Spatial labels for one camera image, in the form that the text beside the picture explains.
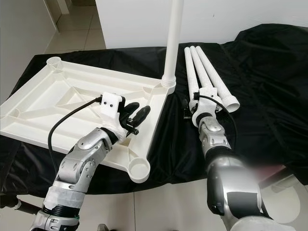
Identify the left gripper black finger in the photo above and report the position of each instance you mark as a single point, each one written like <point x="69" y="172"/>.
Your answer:
<point x="130" y="110"/>
<point x="142" y="116"/>

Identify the white floor fan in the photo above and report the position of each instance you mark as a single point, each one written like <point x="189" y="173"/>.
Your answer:
<point x="288" y="202"/>

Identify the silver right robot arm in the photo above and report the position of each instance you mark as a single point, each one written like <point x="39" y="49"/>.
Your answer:
<point x="216" y="139"/>

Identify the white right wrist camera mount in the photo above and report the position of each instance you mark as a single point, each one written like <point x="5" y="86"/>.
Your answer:
<point x="204" y="113"/>

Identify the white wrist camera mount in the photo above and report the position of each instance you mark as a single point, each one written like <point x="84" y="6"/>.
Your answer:
<point x="113" y="106"/>
<point x="204" y="113"/>

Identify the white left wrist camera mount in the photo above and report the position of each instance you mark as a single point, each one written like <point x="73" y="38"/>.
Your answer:
<point x="113" y="106"/>

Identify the black fabric table cover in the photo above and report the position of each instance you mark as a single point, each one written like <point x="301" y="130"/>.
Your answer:
<point x="178" y="144"/>

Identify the pink cushion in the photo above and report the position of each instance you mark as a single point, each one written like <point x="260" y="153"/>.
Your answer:
<point x="269" y="169"/>

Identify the white plastic table leg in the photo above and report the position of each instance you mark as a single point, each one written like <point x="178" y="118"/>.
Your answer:
<point x="214" y="74"/>
<point x="201" y="67"/>
<point x="172" y="43"/>
<point x="191" y="70"/>

